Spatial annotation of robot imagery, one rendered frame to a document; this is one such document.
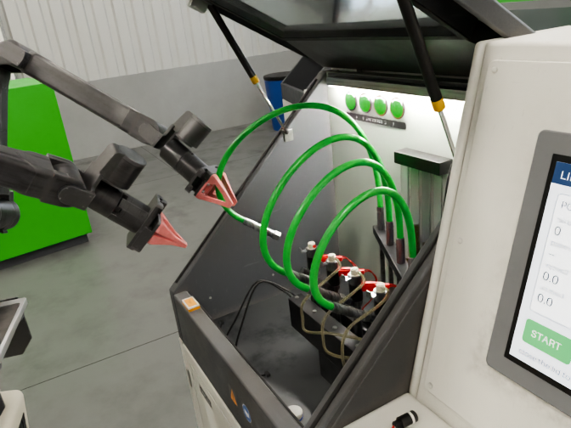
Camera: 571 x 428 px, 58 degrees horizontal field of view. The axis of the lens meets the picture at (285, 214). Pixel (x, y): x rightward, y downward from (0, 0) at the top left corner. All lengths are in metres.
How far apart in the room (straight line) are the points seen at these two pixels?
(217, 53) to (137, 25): 1.19
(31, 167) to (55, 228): 3.54
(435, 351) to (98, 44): 6.97
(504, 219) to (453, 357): 0.24
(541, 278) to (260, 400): 0.55
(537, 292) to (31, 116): 3.85
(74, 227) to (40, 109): 0.95
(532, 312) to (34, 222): 3.96
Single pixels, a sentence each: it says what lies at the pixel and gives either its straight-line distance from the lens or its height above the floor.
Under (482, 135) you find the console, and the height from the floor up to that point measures 1.42.
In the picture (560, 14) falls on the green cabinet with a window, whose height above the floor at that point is 1.42.
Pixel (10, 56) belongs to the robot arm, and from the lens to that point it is 1.38.
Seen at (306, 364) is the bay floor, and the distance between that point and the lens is 1.27.
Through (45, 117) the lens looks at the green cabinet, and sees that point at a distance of 4.25.
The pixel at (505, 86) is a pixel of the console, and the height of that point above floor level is 1.49.
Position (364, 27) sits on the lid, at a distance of 1.08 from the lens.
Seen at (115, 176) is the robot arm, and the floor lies 1.39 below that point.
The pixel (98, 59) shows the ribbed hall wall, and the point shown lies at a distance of 7.54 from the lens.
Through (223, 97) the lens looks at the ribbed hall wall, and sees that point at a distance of 8.00.
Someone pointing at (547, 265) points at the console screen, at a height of 1.28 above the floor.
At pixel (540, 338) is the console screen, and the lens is 0.77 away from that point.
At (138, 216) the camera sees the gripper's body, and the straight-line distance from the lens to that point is 0.96.
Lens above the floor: 1.62
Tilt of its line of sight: 22 degrees down
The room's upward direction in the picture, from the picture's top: 6 degrees counter-clockwise
